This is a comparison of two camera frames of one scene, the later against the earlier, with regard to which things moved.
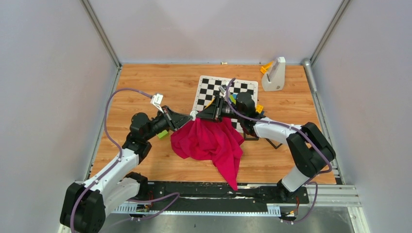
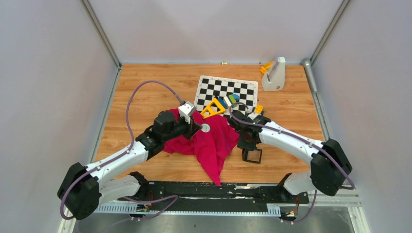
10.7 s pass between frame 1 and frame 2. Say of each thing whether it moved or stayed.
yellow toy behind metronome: stayed
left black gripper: moved
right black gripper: moved
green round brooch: moved
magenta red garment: moved
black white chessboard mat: stayed
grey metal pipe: stayed
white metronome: stayed
